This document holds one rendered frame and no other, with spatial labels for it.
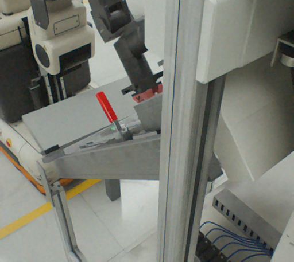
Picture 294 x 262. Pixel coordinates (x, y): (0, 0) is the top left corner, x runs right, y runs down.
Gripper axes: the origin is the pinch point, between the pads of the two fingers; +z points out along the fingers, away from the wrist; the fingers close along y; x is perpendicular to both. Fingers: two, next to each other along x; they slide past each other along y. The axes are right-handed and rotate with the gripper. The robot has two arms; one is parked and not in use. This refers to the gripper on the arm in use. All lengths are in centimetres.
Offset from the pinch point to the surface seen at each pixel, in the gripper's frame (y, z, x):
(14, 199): -27, 16, 121
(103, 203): 7, 36, 98
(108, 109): -17.1, -6.5, -13.3
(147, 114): -17.2, -3.5, -25.6
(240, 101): -16.4, -1.6, -43.8
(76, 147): -12.7, 0.0, 30.2
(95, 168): -21.0, 3.3, -3.4
